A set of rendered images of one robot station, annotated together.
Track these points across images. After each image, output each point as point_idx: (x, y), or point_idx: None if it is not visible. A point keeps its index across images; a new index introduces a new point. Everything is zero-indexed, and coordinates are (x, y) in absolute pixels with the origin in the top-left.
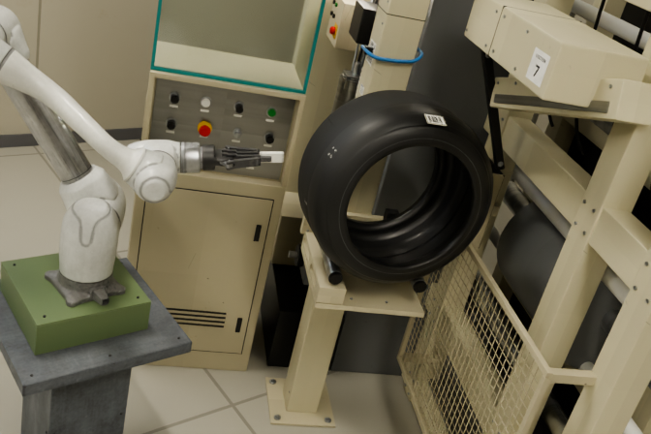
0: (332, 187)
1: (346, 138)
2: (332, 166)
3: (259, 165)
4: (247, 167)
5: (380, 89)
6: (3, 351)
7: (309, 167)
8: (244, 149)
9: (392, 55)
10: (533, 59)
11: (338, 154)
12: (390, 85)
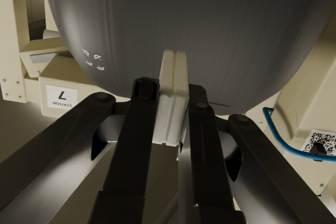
0: None
1: (100, 81)
2: (66, 30)
3: (134, 84)
4: (48, 127)
5: (305, 88)
6: None
7: (173, 5)
8: (244, 212)
9: (280, 130)
10: (74, 102)
11: (76, 55)
12: (296, 87)
